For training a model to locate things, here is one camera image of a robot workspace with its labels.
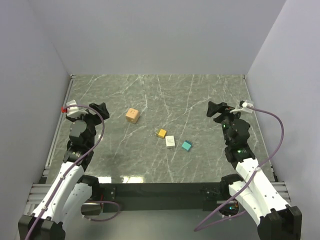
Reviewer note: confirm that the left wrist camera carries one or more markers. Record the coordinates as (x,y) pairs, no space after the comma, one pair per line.
(71,110)

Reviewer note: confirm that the white usb charger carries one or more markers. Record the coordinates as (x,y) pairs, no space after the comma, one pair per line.
(170,141)

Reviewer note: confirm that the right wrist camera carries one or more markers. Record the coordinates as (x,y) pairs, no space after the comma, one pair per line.
(246,106)

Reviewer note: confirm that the black base bar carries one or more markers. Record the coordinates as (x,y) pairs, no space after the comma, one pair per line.
(205,196)

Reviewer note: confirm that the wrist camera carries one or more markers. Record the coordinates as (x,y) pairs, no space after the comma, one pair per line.
(71,110)
(246,106)

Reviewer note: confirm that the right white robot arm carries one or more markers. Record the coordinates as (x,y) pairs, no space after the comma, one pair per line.
(275,218)

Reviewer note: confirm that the yellow plug adapter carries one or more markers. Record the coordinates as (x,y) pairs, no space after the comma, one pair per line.
(161,133)

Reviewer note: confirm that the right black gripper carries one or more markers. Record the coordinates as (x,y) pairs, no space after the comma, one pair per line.
(213,108)

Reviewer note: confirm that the teal plug adapter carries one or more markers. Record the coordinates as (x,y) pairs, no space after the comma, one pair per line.
(186,145)

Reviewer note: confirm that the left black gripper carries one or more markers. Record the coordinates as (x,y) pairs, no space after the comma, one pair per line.
(87,115)

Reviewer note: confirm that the peach cube socket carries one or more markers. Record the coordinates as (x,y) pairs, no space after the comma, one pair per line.
(132,115)

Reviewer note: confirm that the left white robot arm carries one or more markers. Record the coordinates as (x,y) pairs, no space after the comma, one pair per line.
(71,187)

